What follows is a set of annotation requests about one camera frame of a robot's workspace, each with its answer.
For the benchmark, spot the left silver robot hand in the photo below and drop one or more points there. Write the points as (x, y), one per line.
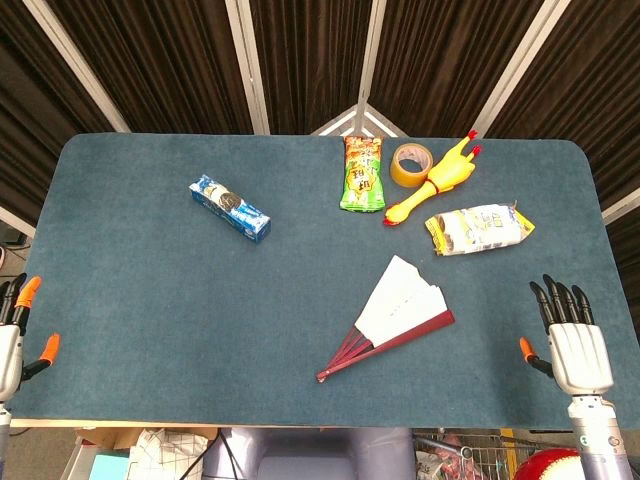
(9, 355)

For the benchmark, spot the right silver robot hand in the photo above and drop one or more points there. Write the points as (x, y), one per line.
(580, 357)

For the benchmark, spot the red ribbed paper folding fan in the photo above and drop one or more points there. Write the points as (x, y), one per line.
(400, 305)

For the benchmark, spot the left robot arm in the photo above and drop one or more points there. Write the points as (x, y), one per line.
(3, 425)

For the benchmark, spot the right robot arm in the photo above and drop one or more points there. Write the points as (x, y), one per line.
(597, 435)

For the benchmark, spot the red white ball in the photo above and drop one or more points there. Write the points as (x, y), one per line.
(550, 467)

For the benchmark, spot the brown cardboard box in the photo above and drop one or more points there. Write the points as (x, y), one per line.
(102, 439)

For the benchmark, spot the white yellow snack bag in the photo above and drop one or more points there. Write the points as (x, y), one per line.
(480, 227)

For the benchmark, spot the blue felt table cover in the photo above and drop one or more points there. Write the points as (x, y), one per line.
(175, 325)

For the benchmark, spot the white checkered cloth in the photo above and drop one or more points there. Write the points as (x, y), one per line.
(165, 457)

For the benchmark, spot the yellow rubber chicken toy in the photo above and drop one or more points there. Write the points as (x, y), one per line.
(445, 175)

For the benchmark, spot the yellowish packing tape roll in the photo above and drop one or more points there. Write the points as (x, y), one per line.
(402, 175)

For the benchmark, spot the blue cookie box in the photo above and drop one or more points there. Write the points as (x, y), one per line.
(230, 210)

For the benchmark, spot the green orange snack bag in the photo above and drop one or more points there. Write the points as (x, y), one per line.
(362, 180)

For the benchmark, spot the grey purple robot torso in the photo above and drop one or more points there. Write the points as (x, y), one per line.
(310, 455)

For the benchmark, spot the brown pleated curtain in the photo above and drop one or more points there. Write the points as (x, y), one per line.
(175, 60)

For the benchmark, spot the white frame post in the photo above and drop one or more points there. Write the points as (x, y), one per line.
(520, 70)
(80, 70)
(371, 55)
(247, 65)

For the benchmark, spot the white triangular frame foot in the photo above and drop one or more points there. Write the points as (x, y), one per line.
(359, 122)

